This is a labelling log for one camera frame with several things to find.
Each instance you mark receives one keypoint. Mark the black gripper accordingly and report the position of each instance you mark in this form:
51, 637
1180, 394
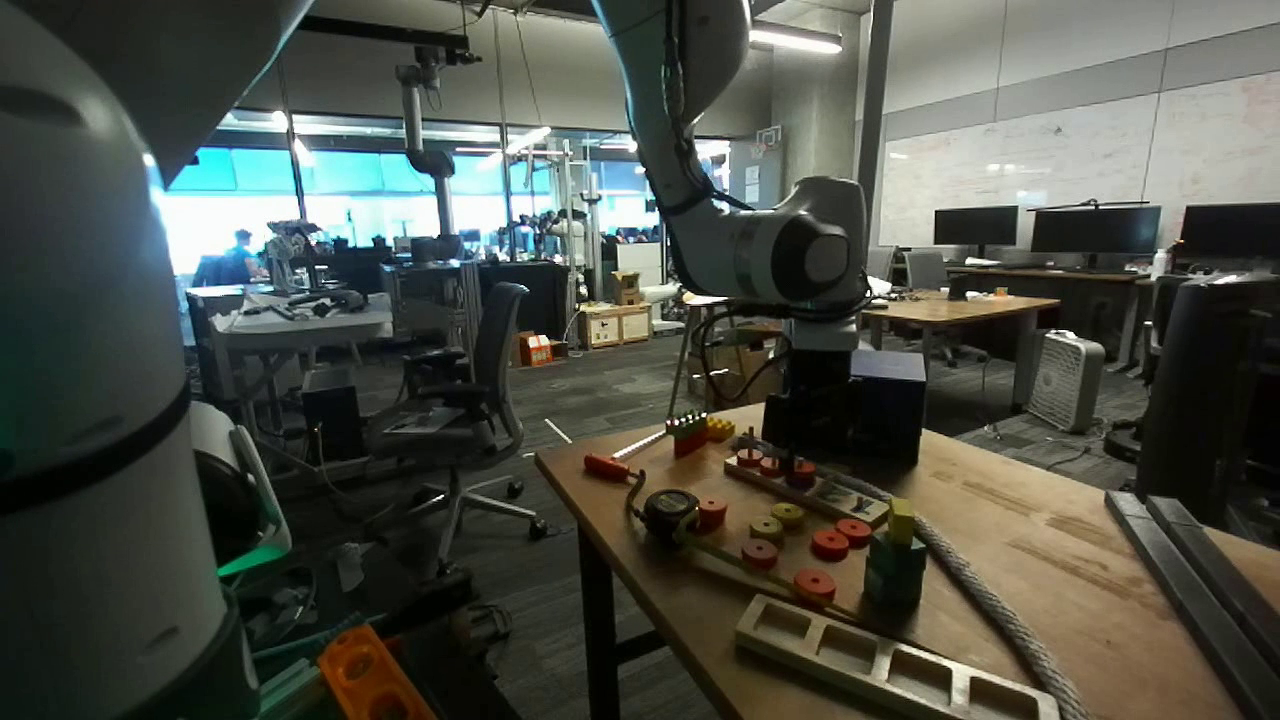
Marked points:
808, 394

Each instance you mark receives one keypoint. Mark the large white robot base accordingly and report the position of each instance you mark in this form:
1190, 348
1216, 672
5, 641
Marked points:
92, 402

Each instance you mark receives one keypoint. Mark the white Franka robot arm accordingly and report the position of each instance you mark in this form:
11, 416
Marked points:
786, 255

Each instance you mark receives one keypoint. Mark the wooden peg board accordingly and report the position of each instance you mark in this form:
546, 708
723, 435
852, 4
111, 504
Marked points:
815, 486

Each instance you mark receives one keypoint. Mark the yellow disc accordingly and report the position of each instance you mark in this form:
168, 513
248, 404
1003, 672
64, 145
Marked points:
767, 528
790, 513

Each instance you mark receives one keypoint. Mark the blue cardboard box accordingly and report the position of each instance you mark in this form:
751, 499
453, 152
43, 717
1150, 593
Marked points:
888, 402

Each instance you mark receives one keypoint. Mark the yellow and green toy bricks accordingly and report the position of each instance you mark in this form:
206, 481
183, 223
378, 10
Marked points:
697, 435

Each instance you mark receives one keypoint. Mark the thin wooden stick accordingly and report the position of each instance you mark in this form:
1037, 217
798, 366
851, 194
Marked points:
760, 579

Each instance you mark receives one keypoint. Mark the black tape measure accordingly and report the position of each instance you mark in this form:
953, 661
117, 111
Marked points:
671, 513

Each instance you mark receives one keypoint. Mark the wooden office desk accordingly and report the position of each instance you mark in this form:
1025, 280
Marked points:
961, 311

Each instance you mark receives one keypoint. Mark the white wooden slotted tray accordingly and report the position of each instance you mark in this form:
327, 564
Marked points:
892, 667

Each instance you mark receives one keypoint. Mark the cardboard box stack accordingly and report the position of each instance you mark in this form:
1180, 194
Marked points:
613, 326

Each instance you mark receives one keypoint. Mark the black computer monitor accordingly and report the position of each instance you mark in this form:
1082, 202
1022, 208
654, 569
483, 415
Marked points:
1099, 231
975, 225
1232, 231

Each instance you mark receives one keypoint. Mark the grey mesh office chair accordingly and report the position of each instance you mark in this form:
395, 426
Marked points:
475, 387

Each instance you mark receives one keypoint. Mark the grey structural pillar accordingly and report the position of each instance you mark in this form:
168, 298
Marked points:
875, 120

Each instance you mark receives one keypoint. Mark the dark grey tall chair back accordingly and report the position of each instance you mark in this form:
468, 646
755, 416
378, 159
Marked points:
1207, 387

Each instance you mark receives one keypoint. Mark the long black bar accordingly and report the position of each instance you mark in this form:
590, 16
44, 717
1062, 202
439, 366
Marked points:
1184, 603

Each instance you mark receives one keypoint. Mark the ceiling strip light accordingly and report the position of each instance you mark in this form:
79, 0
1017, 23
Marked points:
793, 40

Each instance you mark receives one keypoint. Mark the flat black strip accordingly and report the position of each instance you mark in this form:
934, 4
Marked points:
1227, 564

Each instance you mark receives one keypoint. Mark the white work table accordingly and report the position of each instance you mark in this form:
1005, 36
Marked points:
301, 326

